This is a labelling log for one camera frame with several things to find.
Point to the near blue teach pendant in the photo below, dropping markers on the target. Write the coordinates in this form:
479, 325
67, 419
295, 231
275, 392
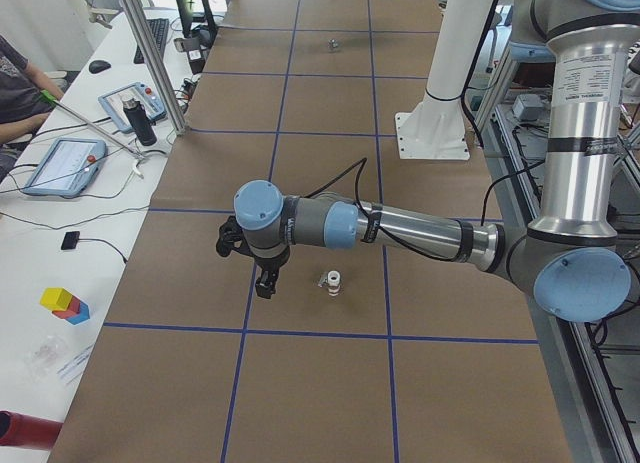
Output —
69, 167

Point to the stacked colour toy blocks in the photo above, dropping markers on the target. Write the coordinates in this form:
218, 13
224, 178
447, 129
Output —
64, 305

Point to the small black square device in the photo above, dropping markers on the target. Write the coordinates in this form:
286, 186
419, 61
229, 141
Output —
70, 240

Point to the blue teach pendant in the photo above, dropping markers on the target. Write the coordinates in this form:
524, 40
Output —
69, 167
116, 101

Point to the far blue teach pendant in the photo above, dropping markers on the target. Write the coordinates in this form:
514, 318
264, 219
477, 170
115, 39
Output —
116, 101

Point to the aluminium frame post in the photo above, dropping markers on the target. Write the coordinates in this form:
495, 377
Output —
155, 64

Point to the white PPR valve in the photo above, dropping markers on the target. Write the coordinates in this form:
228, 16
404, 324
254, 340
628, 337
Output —
331, 281

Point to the small metal pipe fitting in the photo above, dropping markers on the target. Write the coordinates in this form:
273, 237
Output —
332, 44

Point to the black water bottle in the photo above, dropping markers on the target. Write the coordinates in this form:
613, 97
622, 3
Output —
139, 122

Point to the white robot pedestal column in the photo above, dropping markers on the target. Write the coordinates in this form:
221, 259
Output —
435, 129

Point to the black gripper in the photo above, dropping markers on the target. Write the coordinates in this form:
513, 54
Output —
270, 264

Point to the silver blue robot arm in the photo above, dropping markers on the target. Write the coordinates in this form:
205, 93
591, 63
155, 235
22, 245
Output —
565, 259

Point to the black keyboard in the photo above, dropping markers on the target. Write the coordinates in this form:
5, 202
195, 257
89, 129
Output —
159, 28

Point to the black computer mouse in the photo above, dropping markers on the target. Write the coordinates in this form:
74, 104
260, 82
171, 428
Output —
98, 66

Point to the seated person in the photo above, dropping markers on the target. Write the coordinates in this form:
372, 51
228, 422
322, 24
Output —
23, 109

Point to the red cylinder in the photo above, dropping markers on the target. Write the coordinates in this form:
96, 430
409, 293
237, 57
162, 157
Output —
28, 432

